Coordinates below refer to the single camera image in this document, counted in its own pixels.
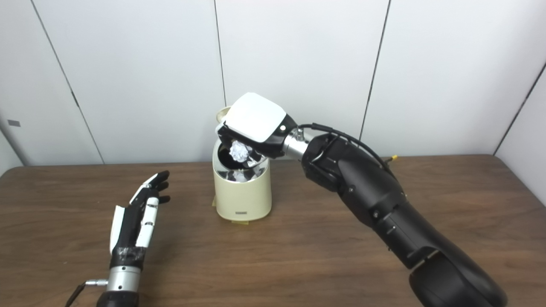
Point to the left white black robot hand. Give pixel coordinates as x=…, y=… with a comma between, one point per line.
x=128, y=230

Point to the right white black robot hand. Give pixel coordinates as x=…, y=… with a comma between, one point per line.
x=256, y=117

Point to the cream round bin lid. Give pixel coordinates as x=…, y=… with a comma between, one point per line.
x=222, y=114

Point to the white paper ball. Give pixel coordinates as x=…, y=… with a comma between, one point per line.
x=240, y=152

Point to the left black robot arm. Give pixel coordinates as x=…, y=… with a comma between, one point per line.
x=119, y=290

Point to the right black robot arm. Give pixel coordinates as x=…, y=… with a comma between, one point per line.
x=384, y=213

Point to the cream-colored bin body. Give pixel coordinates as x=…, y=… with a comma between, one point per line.
x=243, y=198

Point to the small grey wall label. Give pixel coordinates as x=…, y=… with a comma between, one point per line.
x=14, y=123

